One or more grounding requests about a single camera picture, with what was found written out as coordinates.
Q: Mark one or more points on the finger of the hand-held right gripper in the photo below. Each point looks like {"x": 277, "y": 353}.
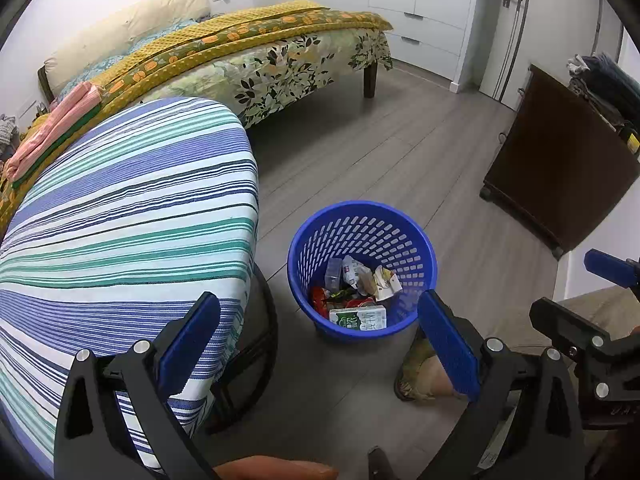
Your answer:
{"x": 605, "y": 264}
{"x": 565, "y": 320}

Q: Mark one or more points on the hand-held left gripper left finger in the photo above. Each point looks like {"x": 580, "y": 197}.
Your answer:
{"x": 187, "y": 345}

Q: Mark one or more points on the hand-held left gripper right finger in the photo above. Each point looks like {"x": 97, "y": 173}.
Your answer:
{"x": 450, "y": 345}

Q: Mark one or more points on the green white milk carton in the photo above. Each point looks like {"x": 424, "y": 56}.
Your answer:
{"x": 357, "y": 319}

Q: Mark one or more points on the red foil wrapper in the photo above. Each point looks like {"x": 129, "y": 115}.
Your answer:
{"x": 360, "y": 303}

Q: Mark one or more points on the blue plastic basket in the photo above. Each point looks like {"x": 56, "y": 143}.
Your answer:
{"x": 306, "y": 302}

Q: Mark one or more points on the clear plastic container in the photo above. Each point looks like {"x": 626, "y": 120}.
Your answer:
{"x": 334, "y": 275}

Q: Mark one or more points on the person's left hand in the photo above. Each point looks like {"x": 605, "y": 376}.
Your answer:
{"x": 280, "y": 470}

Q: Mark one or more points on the dark wooden cabinet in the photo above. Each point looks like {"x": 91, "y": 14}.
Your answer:
{"x": 560, "y": 160}

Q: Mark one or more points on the striped tablecloth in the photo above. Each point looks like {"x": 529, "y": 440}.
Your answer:
{"x": 125, "y": 235}

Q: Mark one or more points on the folded clothes stack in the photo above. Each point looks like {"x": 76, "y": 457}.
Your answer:
{"x": 605, "y": 80}

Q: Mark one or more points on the green folded cloth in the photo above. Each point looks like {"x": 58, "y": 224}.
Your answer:
{"x": 22, "y": 180}

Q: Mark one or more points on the white door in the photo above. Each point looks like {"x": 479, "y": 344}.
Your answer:
{"x": 560, "y": 20}

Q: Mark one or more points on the pink folded blanket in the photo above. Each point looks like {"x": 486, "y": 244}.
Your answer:
{"x": 65, "y": 115}

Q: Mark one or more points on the chequered clothes pile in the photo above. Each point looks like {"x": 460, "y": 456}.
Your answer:
{"x": 6, "y": 132}

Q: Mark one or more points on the leaf print bed sheet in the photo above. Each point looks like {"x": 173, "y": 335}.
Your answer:
{"x": 280, "y": 75}

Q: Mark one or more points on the teal floral pillow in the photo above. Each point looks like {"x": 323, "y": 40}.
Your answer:
{"x": 95, "y": 67}
{"x": 170, "y": 27}

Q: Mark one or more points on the green orange floral quilt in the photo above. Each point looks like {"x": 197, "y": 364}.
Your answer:
{"x": 225, "y": 37}

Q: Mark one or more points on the cream headboard cushion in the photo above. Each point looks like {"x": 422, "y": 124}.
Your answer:
{"x": 125, "y": 25}

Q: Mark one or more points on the mustard dotted blanket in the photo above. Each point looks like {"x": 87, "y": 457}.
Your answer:
{"x": 240, "y": 15}

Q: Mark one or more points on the black metal table frame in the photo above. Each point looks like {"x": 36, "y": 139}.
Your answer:
{"x": 270, "y": 330}

